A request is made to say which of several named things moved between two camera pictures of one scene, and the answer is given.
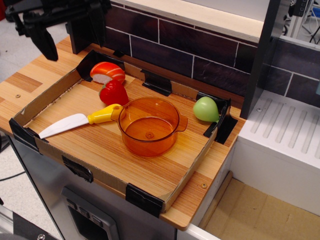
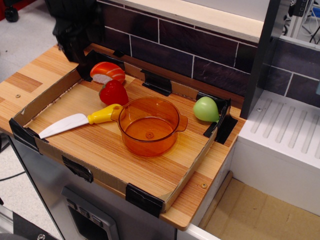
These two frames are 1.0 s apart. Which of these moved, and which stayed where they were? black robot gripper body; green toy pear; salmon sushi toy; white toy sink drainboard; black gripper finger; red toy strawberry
Moved: black gripper finger; black robot gripper body
Stayed: green toy pear; white toy sink drainboard; salmon sushi toy; red toy strawberry
